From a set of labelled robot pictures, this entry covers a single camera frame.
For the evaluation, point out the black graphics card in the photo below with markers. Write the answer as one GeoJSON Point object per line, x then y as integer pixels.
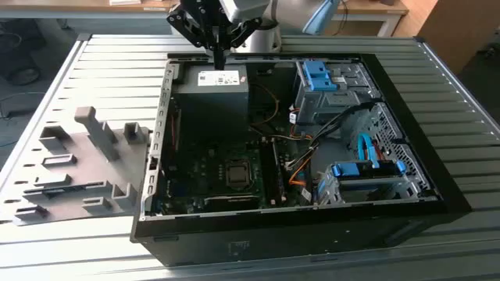
{"type": "Point", "coordinates": [231, 203]}

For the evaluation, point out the CPU socket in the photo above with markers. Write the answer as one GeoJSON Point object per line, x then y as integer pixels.
{"type": "Point", "coordinates": [238, 161]}

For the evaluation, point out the grey parts rack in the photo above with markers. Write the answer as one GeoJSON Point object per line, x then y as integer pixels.
{"type": "Point", "coordinates": [94, 175]}

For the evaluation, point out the green motherboard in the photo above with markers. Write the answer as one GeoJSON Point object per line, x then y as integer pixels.
{"type": "Point", "coordinates": [195, 175]}

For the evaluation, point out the wooden cabinet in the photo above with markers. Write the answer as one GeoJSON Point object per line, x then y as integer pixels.
{"type": "Point", "coordinates": [460, 29]}

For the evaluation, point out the grey metal drive cage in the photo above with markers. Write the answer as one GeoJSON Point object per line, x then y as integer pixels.
{"type": "Point", "coordinates": [332, 102]}

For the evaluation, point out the black open PC case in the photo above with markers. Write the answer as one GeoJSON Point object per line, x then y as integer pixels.
{"type": "Point", "coordinates": [274, 240]}

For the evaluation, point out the grey power supply unit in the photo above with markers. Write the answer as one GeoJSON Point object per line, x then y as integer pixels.
{"type": "Point", "coordinates": [211, 111]}

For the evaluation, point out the blue plastic drive latch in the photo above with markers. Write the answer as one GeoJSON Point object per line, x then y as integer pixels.
{"type": "Point", "coordinates": [316, 73]}

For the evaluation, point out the silver CPU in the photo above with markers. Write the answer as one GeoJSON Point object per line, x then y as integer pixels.
{"type": "Point", "coordinates": [238, 174]}

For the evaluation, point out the black office chair base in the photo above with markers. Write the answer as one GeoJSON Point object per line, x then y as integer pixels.
{"type": "Point", "coordinates": [492, 49]}

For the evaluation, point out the hard disk in blue carrier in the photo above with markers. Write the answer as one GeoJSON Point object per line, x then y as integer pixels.
{"type": "Point", "coordinates": [347, 170]}

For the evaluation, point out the white paper sheet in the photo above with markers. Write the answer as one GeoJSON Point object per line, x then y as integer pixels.
{"type": "Point", "coordinates": [123, 2]}

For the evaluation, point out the black wheeled bin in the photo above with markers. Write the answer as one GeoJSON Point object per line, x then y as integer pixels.
{"type": "Point", "coordinates": [19, 58]}

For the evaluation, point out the wooden desk white frame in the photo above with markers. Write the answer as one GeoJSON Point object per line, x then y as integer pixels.
{"type": "Point", "coordinates": [78, 6]}

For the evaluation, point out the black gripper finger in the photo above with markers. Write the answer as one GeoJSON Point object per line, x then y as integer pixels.
{"type": "Point", "coordinates": [183, 26]}
{"type": "Point", "coordinates": [244, 32]}

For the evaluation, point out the grey metal disk bay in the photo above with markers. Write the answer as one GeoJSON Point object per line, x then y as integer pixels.
{"type": "Point", "coordinates": [367, 183]}

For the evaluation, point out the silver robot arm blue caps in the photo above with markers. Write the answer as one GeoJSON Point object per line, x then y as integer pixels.
{"type": "Point", "coordinates": [266, 38]}

